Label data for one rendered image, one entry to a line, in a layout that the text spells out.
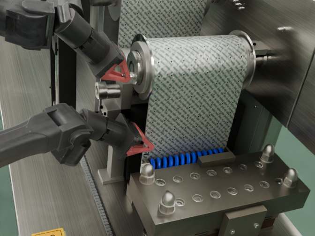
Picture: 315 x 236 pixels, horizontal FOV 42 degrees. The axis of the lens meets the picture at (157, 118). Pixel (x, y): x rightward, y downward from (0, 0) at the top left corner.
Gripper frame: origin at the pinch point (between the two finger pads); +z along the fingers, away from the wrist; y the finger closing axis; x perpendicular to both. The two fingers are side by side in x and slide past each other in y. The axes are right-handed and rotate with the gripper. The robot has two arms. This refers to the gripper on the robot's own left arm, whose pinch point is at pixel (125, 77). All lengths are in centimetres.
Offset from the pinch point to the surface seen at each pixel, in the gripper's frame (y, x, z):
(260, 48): 1.6, 27.3, 19.9
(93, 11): -70, -1, 22
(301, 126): 19.6, 21.9, 29.0
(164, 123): 5.5, -1.0, 13.5
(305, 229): -19, 1, 178
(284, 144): -87, 26, 209
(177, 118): 5.5, 2.0, 15.0
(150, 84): 5.1, 3.2, 2.1
